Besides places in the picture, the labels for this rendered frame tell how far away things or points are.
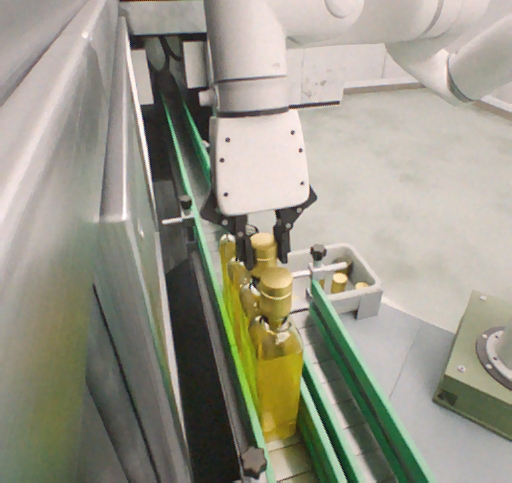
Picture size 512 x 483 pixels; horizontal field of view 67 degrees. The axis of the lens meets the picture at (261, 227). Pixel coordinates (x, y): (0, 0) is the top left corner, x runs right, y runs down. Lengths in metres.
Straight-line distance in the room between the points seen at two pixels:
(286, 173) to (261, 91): 0.09
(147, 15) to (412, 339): 1.13
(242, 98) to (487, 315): 0.70
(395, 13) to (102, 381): 0.48
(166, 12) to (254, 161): 0.99
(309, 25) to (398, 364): 0.68
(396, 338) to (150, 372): 0.69
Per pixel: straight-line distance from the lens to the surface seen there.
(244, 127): 0.39
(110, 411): 0.30
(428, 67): 0.69
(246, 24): 0.38
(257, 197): 0.40
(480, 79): 0.69
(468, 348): 0.85
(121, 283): 0.25
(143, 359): 0.30
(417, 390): 0.86
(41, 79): 0.18
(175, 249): 1.67
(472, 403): 0.83
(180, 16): 1.35
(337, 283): 0.93
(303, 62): 4.51
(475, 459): 0.83
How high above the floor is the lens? 1.43
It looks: 35 degrees down
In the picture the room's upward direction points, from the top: straight up
